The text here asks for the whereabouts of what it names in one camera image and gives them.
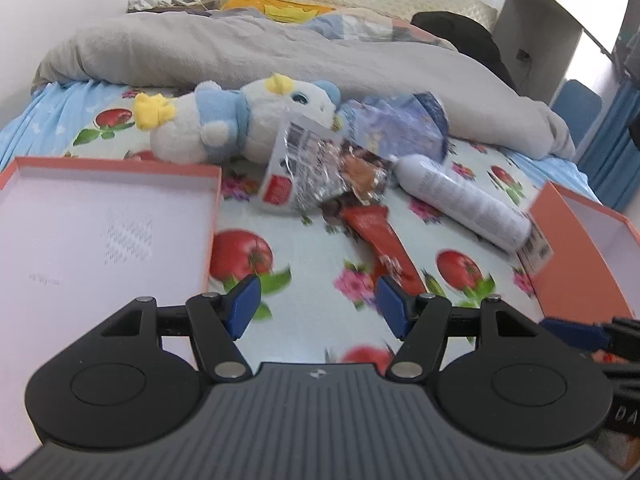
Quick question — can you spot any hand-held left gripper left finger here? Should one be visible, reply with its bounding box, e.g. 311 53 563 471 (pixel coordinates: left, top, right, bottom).
75 275 262 384

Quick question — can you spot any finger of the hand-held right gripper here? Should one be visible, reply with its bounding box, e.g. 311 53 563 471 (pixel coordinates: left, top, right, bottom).
542 316 640 361

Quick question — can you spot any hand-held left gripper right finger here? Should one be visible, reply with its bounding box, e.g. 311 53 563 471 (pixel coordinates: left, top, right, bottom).
375 275 562 381

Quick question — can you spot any deep orange box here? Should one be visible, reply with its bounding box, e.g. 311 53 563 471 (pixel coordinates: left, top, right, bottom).
515 181 640 331

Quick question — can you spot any long red snack packet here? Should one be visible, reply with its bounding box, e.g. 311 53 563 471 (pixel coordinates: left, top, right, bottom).
340 205 427 297

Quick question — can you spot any floral tomato print mat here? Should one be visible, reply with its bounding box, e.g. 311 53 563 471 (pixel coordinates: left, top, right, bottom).
65 85 556 376

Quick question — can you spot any silver packet with white label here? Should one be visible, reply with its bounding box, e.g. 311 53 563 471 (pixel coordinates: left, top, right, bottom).
257 111 351 217

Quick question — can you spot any white cylindrical can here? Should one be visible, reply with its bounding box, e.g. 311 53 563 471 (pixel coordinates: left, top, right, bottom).
395 154 533 253

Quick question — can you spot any dark brown snack packet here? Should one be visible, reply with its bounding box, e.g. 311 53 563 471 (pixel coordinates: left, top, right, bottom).
325 140 398 211

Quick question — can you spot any shallow orange box lid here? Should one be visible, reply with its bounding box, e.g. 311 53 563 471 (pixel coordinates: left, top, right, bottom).
0 156 223 466

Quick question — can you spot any blue curtain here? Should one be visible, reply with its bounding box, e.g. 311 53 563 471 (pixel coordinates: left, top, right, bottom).
575 80 640 213

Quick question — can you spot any translucent blue plastic bag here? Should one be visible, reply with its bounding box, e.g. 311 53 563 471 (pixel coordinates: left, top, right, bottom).
334 91 451 166

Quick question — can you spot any white and blue plush toy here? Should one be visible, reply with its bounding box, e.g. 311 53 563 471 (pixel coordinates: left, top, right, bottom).
132 72 343 166

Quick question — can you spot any blue chair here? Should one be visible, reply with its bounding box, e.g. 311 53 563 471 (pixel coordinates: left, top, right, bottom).
549 79 603 136

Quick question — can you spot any grey duvet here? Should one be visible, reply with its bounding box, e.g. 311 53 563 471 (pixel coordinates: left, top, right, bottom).
31 10 577 161

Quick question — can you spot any light blue bedsheet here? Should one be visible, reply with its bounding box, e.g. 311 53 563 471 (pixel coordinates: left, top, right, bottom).
0 80 601 206

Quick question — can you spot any black jacket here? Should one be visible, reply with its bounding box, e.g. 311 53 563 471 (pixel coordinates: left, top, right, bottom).
410 11 518 91

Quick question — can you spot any pastel patchwork blanket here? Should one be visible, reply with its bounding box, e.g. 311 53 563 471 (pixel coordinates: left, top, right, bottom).
300 7 458 53

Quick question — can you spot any grey hanging garment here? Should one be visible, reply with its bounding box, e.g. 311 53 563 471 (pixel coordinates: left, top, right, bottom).
612 10 640 86

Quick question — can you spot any cardboard box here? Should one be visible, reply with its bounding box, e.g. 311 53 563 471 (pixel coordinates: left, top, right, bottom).
125 0 221 14

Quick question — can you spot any yellow pillow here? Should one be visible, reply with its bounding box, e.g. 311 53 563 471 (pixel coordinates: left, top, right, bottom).
220 0 336 23

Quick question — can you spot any white wall cabinet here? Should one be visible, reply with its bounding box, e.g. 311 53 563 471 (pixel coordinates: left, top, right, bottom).
492 0 631 111

